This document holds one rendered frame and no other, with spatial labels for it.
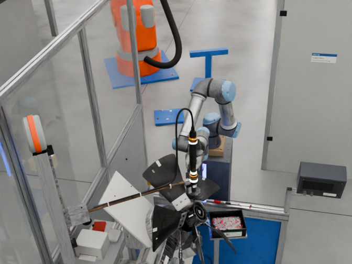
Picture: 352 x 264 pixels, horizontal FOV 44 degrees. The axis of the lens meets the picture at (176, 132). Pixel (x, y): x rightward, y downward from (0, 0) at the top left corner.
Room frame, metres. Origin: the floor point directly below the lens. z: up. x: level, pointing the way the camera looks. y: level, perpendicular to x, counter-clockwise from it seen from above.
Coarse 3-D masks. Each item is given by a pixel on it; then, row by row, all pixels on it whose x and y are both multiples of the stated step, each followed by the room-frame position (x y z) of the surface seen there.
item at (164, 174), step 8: (160, 160) 1.81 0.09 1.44; (168, 160) 1.83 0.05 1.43; (152, 168) 1.77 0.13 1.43; (160, 168) 1.78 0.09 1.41; (168, 168) 1.79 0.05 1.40; (144, 176) 1.73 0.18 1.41; (152, 176) 1.74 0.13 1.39; (160, 176) 1.75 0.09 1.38; (168, 176) 1.76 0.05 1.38; (152, 184) 1.72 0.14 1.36; (160, 184) 1.72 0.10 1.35; (160, 192) 1.70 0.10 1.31; (168, 192) 1.71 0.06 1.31; (176, 192) 1.71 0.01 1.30; (184, 192) 1.72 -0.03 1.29; (168, 200) 1.68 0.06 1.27
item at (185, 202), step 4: (180, 196) 1.70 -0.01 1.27; (184, 196) 1.71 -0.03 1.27; (176, 200) 1.69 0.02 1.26; (180, 200) 1.69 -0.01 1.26; (184, 200) 1.69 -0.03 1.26; (188, 200) 1.70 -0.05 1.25; (176, 204) 1.68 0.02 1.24; (180, 204) 1.68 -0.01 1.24; (184, 204) 1.68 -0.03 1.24; (176, 208) 1.66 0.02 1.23; (180, 208) 1.66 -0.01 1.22
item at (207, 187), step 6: (186, 174) 1.98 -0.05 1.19; (198, 180) 1.94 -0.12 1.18; (204, 180) 1.95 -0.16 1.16; (210, 180) 1.97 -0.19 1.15; (198, 186) 1.88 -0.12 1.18; (204, 186) 1.88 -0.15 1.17; (210, 186) 1.90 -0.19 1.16; (216, 186) 1.92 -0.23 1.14; (186, 192) 1.83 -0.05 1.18; (204, 192) 1.83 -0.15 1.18; (210, 192) 1.84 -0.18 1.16; (192, 198) 1.78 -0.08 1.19; (198, 198) 1.78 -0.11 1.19; (204, 198) 1.78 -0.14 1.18
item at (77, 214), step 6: (78, 204) 1.55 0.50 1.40; (84, 204) 1.55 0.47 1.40; (66, 210) 1.51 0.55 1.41; (72, 210) 1.51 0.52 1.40; (78, 210) 1.51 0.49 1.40; (84, 210) 1.51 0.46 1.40; (72, 216) 1.47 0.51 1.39; (78, 216) 1.48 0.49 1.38; (84, 216) 1.49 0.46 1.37; (72, 222) 1.47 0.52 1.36; (78, 222) 1.48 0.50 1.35; (84, 222) 1.49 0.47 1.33
